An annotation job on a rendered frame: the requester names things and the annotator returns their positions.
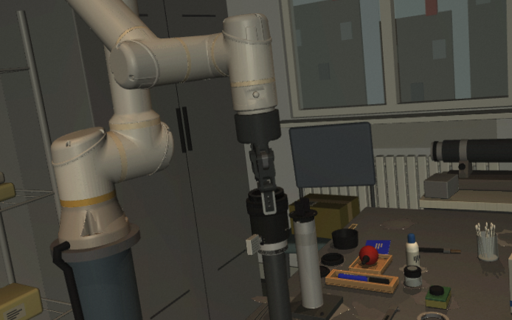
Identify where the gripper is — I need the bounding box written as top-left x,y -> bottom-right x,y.
234,108 -> 282,216

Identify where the black zoom lens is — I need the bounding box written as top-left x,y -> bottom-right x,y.
245,198 -> 291,256

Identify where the white peg with black tip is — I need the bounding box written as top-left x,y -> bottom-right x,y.
288,197 -> 325,310

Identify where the black lens hood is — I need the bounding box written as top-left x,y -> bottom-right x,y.
331,227 -> 359,251

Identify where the black round lens cap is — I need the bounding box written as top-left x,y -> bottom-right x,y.
320,251 -> 345,267

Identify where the white bottle with blue cap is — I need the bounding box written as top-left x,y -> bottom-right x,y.
405,232 -> 421,268

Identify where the black telephoto lens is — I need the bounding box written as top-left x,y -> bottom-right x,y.
430,138 -> 512,180

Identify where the grey cupboard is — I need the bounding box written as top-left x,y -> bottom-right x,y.
74,0 -> 266,320

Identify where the yellow cardboard box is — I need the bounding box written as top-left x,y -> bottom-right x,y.
288,193 -> 361,240

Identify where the red rubber blower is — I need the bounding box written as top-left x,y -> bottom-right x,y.
358,245 -> 380,266

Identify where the blue and black pen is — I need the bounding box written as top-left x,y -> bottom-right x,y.
337,272 -> 391,285

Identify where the long wooden tray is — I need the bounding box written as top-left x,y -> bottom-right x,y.
324,268 -> 400,295

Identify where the small wooden tray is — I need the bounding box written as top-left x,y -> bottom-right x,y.
348,253 -> 394,276

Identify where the window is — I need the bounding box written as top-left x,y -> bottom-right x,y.
278,0 -> 512,119

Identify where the grey box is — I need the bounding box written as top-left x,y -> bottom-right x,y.
423,172 -> 460,200

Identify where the small jar with black lid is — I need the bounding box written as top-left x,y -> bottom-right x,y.
402,264 -> 423,288

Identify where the black brush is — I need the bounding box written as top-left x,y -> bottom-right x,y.
418,246 -> 462,255

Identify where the beige side shelf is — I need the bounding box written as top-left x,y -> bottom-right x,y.
418,169 -> 512,213

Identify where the green box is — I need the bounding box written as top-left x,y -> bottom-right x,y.
424,286 -> 452,310

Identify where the clear cup of cotton swabs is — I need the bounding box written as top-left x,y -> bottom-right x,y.
474,222 -> 500,262

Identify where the small yellow box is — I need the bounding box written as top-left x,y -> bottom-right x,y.
0,181 -> 17,202

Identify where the yellow box with label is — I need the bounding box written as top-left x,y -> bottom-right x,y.
0,282 -> 44,320

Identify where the dark grey lens stand post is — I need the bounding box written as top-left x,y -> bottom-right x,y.
260,251 -> 293,320

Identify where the dark grey peg base plate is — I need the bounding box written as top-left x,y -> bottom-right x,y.
290,292 -> 345,320

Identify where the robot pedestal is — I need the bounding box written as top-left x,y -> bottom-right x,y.
50,234 -> 144,320

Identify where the black cable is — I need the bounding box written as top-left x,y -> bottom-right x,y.
51,240 -> 86,320

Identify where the grey wire shelf unit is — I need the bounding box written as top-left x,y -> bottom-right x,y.
0,9 -> 67,320

